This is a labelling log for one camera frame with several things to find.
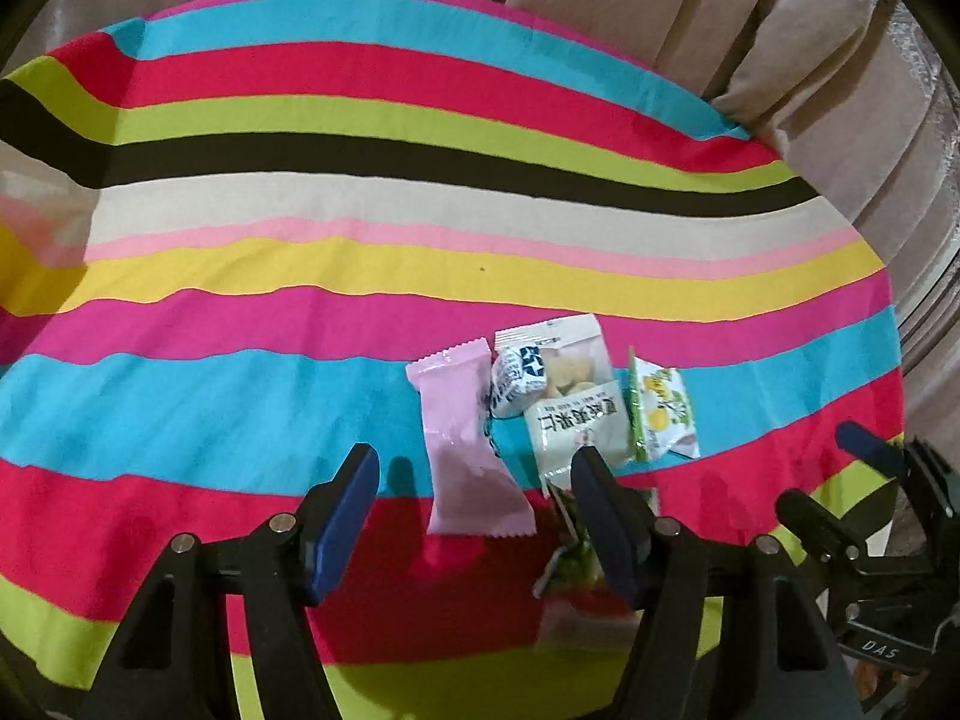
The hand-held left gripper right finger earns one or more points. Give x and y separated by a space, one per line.
609 532

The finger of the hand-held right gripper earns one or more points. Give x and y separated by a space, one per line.
870 448
814 521

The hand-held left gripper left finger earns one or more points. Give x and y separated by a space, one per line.
341 529

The green snack packet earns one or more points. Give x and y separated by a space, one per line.
574 566

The clear snack packet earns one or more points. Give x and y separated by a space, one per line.
577 621

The white windowed nut packet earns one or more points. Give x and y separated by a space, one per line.
574 409

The white green lemon candy packet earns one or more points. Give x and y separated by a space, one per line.
666 412

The pink snack packet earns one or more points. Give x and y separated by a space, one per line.
465 450

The small white blue candy packet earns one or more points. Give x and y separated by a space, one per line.
514 379

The striped colourful tablecloth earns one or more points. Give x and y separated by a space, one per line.
300 240

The beige lace-trimmed curtain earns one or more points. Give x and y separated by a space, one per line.
825 30

